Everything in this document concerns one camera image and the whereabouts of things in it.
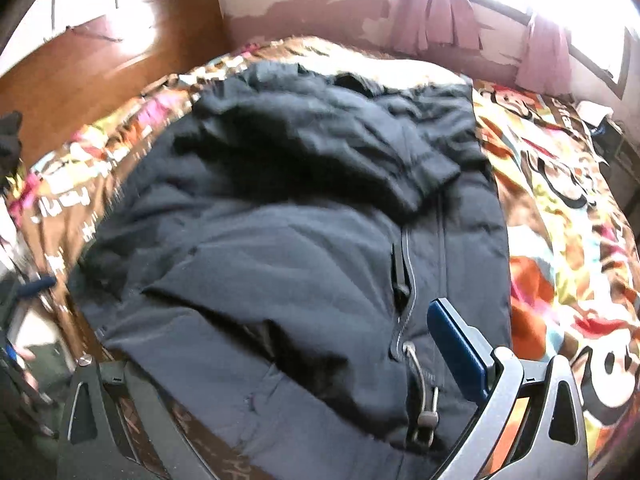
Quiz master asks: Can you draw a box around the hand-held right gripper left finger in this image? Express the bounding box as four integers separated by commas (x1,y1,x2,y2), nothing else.
57,355,216,480

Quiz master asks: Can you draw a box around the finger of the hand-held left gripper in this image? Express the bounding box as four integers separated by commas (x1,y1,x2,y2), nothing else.
19,275,57,299

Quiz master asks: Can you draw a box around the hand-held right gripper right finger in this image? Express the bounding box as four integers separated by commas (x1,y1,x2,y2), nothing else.
427,298,591,480

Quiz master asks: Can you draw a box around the dark navy padded jacket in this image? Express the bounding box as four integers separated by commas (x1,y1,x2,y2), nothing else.
67,60,514,480

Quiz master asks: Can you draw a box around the colourful printed blanket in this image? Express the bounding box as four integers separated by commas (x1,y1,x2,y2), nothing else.
0,35,640,480

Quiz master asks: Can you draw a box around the black cloth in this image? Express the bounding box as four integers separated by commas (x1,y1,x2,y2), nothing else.
0,110,25,162

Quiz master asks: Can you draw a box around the wooden headboard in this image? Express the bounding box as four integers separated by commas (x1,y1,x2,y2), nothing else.
0,0,232,162

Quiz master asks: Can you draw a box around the cluttered desk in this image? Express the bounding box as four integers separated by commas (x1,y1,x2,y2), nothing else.
595,115,640,202

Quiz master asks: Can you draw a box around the dark bag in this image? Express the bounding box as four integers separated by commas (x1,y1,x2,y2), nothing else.
597,120,624,147

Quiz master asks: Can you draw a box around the white pillow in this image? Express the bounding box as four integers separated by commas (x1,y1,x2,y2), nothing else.
575,100,614,122

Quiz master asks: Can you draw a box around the pink curtain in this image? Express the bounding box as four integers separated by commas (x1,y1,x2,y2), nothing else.
389,0,484,54
514,11,574,94

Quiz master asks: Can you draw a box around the window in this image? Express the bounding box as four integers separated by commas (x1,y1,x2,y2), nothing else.
364,0,634,99

